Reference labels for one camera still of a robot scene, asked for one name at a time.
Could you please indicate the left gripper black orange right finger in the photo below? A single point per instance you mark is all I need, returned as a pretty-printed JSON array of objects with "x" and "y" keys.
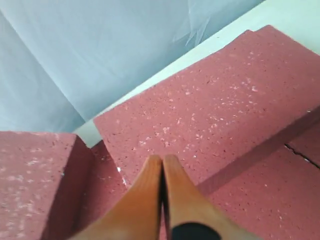
[{"x": 189, "y": 214}]

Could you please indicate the light blue backdrop cloth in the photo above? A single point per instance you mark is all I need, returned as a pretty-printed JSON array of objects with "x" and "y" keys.
[{"x": 64, "y": 61}]

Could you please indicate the red brick rear left base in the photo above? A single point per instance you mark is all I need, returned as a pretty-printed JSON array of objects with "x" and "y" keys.
[{"x": 277, "y": 198}]

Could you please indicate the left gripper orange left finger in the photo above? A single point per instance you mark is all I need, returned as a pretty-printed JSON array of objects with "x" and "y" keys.
[{"x": 137, "y": 215}]

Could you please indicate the red brick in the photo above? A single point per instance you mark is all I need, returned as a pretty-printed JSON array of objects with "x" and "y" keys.
[
  {"x": 42, "y": 181},
  {"x": 217, "y": 109}
]

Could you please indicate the red brick front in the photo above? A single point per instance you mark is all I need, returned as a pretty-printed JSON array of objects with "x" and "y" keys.
[{"x": 42, "y": 181}]

